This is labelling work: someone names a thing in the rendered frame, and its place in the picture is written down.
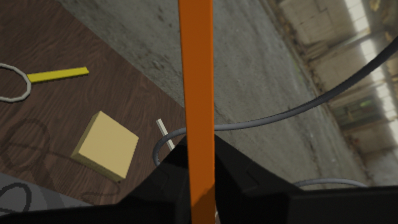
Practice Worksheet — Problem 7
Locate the grey loop with straight handle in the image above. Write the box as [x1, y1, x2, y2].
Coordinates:
[156, 119, 175, 151]

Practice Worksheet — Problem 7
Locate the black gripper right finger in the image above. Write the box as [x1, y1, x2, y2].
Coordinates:
[214, 134, 398, 224]

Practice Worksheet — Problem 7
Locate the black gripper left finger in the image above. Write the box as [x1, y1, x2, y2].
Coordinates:
[0, 136, 192, 224]

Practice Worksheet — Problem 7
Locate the orange handle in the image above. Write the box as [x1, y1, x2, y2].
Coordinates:
[178, 0, 215, 224]

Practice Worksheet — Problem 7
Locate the tan flat box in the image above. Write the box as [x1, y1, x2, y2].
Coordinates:
[71, 111, 139, 182]

